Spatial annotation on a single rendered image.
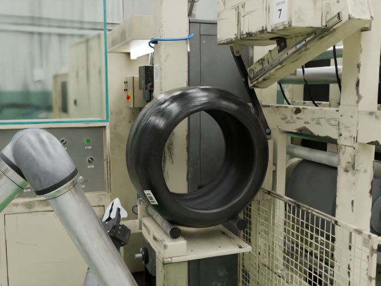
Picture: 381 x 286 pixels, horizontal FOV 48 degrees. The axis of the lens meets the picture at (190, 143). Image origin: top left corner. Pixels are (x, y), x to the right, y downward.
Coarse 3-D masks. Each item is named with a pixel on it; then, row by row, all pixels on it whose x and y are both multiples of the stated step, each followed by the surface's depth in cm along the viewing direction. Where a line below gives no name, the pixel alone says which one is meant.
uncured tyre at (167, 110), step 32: (160, 96) 167; (192, 96) 156; (224, 96) 160; (160, 128) 152; (224, 128) 189; (256, 128) 165; (128, 160) 166; (160, 160) 152; (224, 160) 193; (256, 160) 166; (160, 192) 154; (192, 192) 189; (224, 192) 190; (256, 192) 170; (192, 224) 163
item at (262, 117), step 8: (232, 48) 193; (240, 56) 193; (240, 64) 193; (240, 72) 195; (248, 88) 196; (256, 96) 198; (256, 104) 198; (256, 112) 200; (264, 120) 201; (264, 128) 201
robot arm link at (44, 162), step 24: (24, 144) 103; (48, 144) 103; (24, 168) 102; (48, 168) 100; (72, 168) 104; (48, 192) 101; (72, 192) 104; (72, 216) 105; (96, 216) 110; (72, 240) 109; (96, 240) 108; (96, 264) 109; (120, 264) 113
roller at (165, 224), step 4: (148, 208) 189; (152, 208) 185; (152, 212) 182; (152, 216) 183; (156, 216) 176; (160, 216) 173; (156, 220) 175; (160, 220) 171; (164, 220) 168; (160, 224) 170; (164, 224) 165; (168, 224) 163; (172, 224) 162; (164, 228) 164; (168, 228) 161; (172, 228) 158; (176, 228) 159; (168, 232) 159; (172, 232) 158; (176, 232) 159; (180, 232) 160; (172, 236) 158; (176, 236) 159
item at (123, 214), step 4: (116, 200) 146; (116, 204) 144; (120, 204) 145; (116, 208) 142; (120, 208) 145; (112, 212) 142; (120, 212) 144; (124, 212) 146; (112, 216) 141; (124, 216) 145
